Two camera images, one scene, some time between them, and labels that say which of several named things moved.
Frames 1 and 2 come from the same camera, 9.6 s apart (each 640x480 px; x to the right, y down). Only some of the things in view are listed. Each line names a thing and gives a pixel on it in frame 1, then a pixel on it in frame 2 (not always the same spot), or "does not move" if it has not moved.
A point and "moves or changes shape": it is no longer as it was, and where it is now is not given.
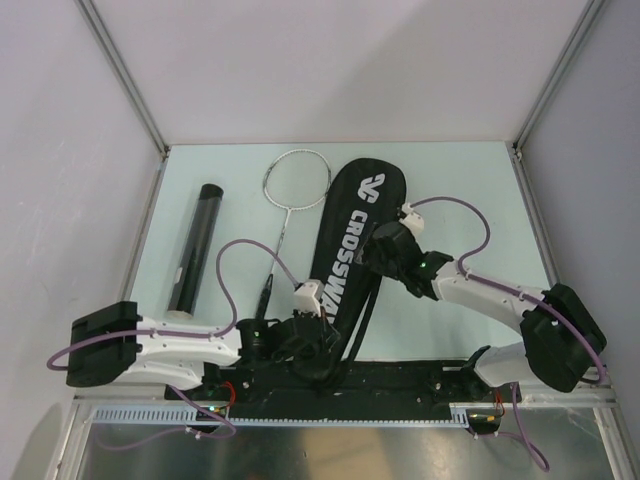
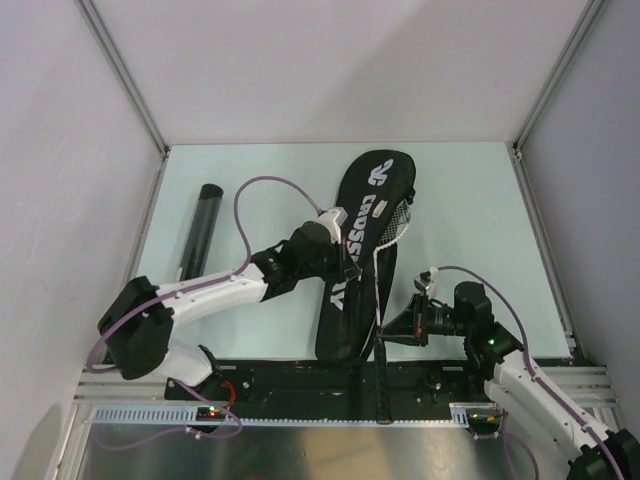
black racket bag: [364, 193] moves or changes shape
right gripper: [375, 258] to [412, 320]
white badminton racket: [292, 178] to [392, 229]
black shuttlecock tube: [193, 265] does not move
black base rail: [369, 383] does not move
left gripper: [327, 339] to [345, 268]
